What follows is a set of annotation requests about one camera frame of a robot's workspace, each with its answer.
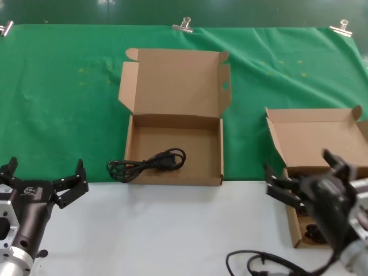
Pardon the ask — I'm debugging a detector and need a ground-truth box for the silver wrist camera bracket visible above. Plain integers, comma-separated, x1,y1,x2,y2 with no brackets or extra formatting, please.
0,183,21,251
349,177,368,241

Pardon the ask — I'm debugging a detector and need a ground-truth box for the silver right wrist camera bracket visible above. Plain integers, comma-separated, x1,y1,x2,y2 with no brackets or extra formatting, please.
349,177,368,241

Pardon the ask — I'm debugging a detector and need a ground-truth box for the silver binder clip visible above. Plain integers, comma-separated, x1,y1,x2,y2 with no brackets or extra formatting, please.
0,20,14,37
171,16,195,35
328,19,353,37

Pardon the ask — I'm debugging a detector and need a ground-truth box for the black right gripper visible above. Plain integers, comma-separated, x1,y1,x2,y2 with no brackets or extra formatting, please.
264,148,359,251

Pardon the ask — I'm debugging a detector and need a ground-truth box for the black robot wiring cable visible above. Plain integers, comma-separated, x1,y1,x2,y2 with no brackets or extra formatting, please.
225,249,346,276

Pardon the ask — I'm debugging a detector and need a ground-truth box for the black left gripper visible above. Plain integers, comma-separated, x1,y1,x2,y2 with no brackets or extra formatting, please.
0,156,90,261

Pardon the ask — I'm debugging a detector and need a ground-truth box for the black power cable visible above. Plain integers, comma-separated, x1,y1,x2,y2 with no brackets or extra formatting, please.
106,147,187,183
305,223,329,246

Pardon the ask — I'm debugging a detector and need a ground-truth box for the cardboard box with holed flap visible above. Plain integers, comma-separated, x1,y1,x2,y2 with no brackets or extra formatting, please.
117,48,232,186

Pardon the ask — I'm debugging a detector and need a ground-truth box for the brown cardboard box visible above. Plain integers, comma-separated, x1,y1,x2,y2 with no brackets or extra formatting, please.
264,105,368,249

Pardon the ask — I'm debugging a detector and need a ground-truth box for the green table cloth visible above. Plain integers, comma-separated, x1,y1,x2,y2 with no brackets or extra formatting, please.
0,24,368,184

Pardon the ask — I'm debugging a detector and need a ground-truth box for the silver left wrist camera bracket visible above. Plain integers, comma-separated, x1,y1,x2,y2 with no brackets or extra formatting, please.
0,183,21,251

